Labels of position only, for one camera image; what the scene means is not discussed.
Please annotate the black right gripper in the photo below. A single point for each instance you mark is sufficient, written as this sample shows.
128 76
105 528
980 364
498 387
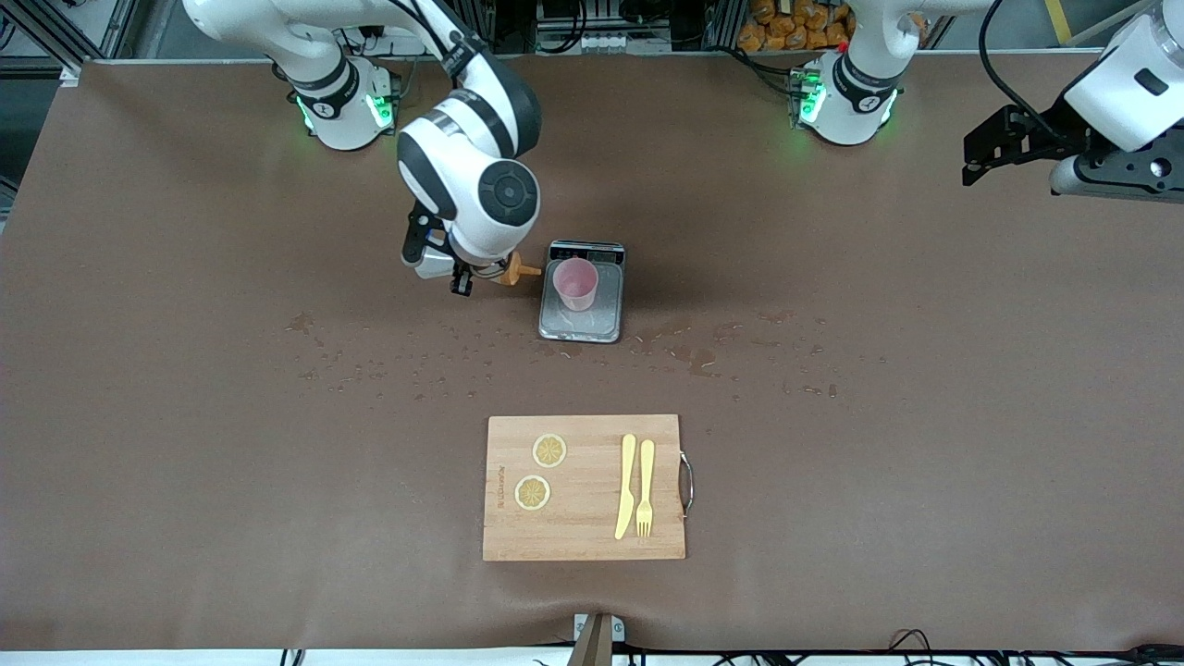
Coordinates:
460 280

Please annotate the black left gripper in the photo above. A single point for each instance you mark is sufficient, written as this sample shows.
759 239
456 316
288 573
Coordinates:
1043 128

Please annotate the translucent sauce bottle orange cap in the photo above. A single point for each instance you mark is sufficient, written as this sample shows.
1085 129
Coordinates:
513 270

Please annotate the pink plastic cup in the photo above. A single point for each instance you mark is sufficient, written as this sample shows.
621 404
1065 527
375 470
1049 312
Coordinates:
575 287

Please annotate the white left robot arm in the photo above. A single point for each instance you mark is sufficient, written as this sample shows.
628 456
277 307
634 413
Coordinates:
851 102

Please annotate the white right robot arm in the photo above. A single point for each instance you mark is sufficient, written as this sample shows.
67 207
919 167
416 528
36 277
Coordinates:
444 157

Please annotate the silver digital kitchen scale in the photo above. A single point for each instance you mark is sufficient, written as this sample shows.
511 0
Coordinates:
592 324

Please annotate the yellow lemon slice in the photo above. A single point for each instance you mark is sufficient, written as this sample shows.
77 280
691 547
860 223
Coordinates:
532 492
549 450

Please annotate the orange snack pile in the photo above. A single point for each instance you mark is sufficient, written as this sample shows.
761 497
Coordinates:
786 32

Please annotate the yellow plastic knife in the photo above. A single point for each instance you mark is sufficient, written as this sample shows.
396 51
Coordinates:
627 481

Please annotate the yellow plastic fork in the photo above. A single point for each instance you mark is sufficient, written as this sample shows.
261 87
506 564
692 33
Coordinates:
646 467

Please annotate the brown table cover sheet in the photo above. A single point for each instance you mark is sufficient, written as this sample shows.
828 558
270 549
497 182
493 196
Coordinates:
832 518

